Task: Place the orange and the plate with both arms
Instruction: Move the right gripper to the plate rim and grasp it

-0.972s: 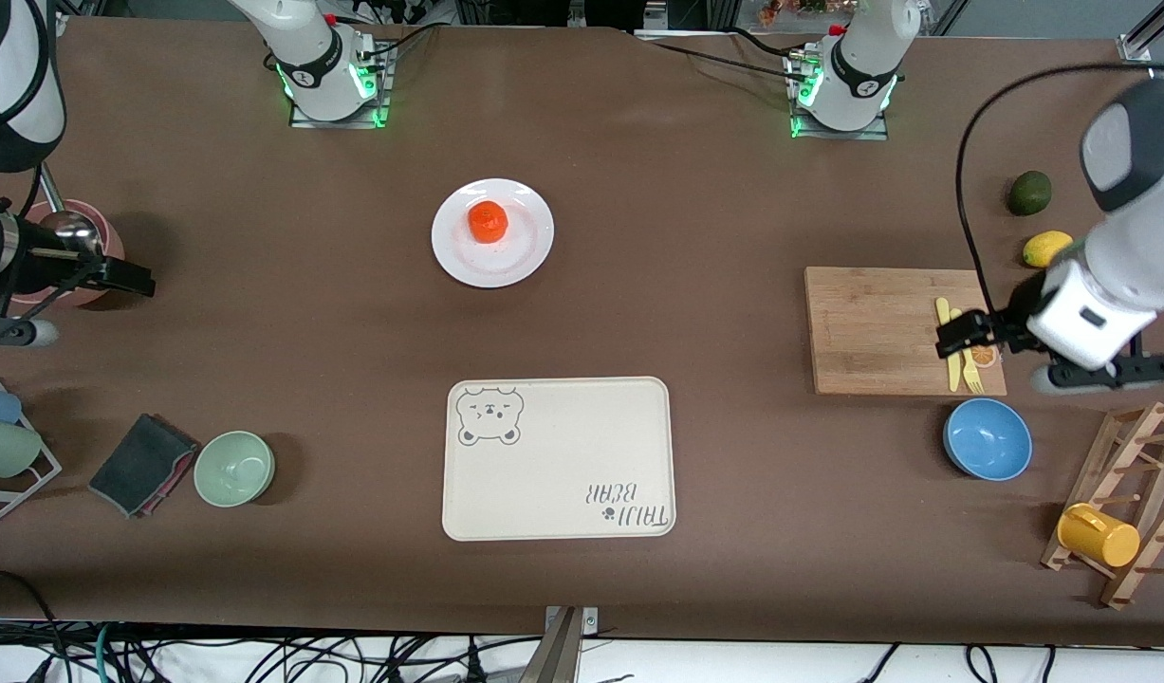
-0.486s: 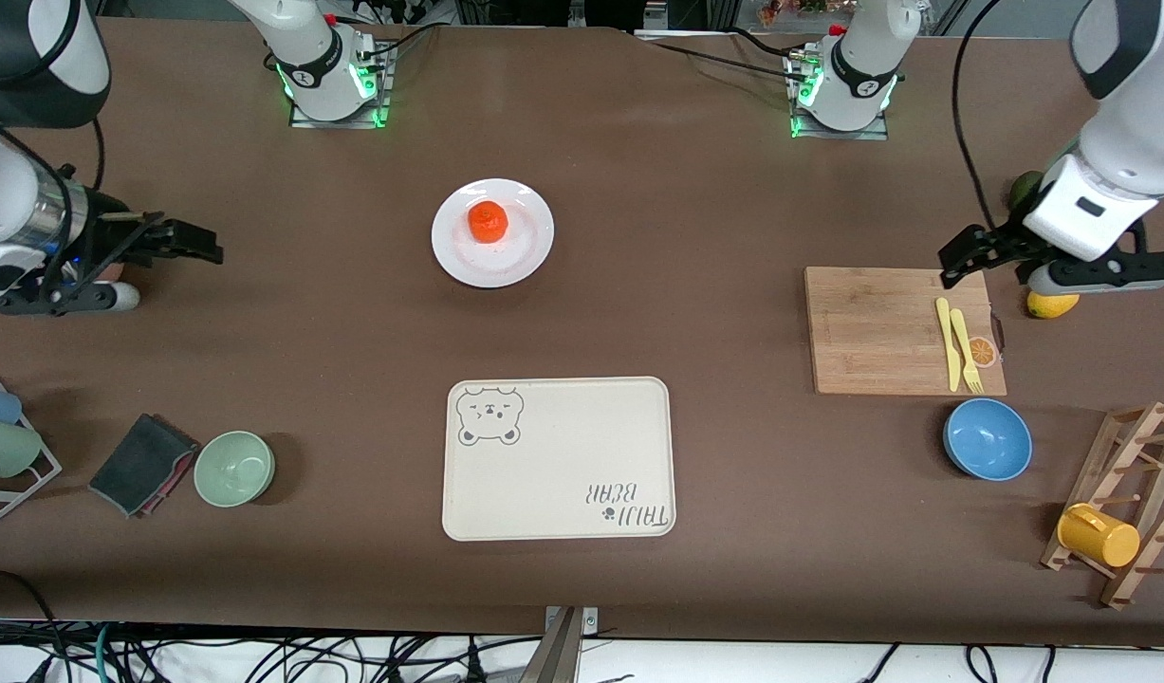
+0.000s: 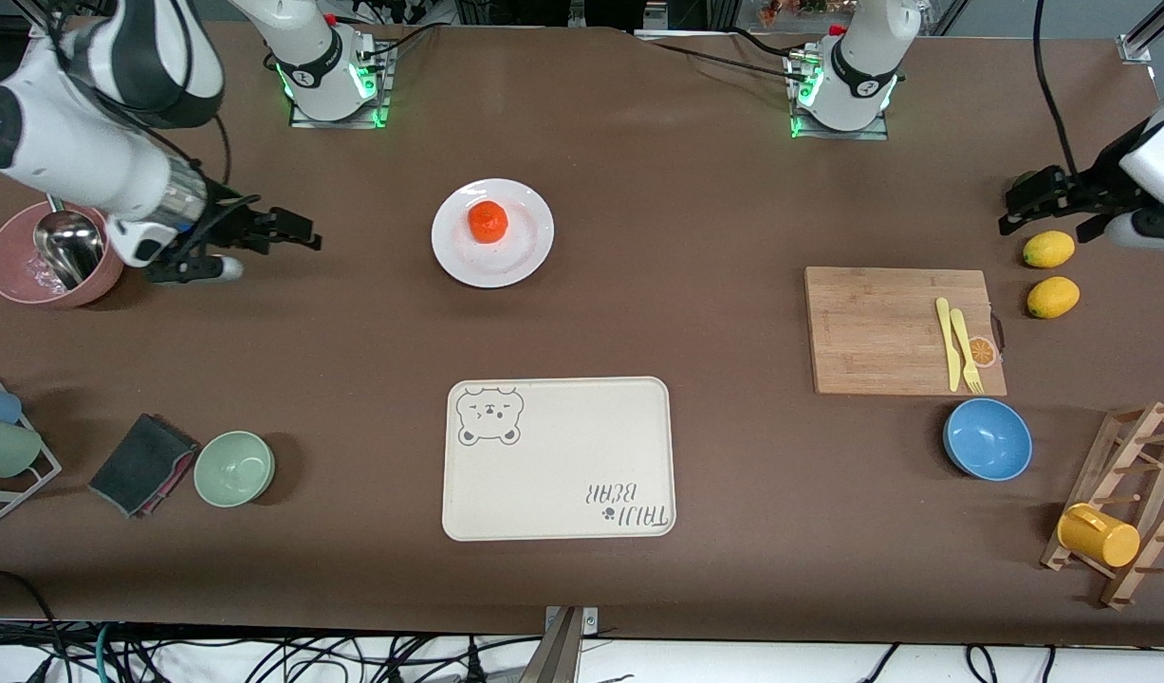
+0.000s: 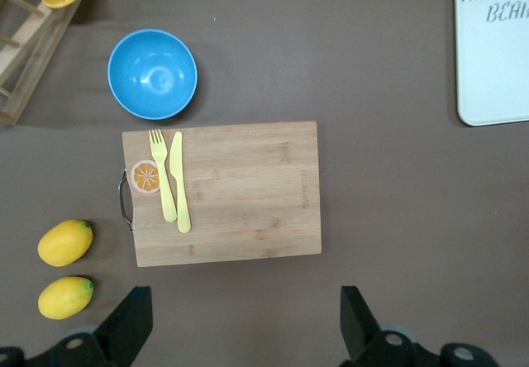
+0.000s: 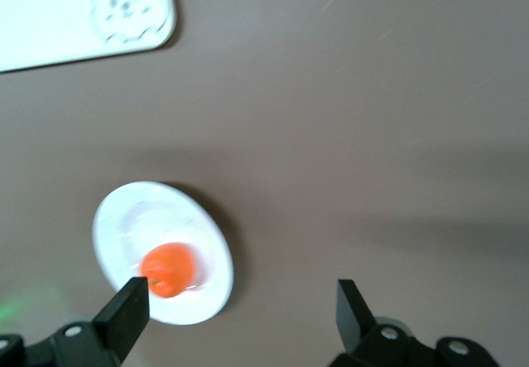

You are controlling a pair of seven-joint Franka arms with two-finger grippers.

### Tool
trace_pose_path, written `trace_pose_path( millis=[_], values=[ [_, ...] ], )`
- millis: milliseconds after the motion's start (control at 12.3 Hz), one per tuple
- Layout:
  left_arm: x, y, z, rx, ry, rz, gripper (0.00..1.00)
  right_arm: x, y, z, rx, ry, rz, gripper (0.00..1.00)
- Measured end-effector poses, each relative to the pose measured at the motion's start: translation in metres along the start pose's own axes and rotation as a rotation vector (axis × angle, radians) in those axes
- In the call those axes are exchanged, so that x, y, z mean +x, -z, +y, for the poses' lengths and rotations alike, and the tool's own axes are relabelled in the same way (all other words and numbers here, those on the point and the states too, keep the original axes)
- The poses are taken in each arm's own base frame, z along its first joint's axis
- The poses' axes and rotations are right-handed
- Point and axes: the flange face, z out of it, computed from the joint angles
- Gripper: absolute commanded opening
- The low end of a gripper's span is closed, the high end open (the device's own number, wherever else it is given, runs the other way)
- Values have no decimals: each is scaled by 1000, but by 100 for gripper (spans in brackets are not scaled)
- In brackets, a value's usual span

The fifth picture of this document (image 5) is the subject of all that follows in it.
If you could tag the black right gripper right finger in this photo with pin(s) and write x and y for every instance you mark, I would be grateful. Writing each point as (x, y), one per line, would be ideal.
(353, 317)

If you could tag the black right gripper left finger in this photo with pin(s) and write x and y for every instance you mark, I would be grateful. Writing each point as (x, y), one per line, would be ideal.
(124, 313)

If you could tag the orange mandarin fruit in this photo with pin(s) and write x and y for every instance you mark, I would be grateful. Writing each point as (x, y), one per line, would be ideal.
(169, 270)

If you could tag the white round plate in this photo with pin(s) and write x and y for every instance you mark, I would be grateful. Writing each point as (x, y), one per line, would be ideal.
(124, 226)

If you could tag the cream tray with bear print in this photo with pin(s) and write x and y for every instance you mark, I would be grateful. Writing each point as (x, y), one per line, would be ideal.
(49, 15)

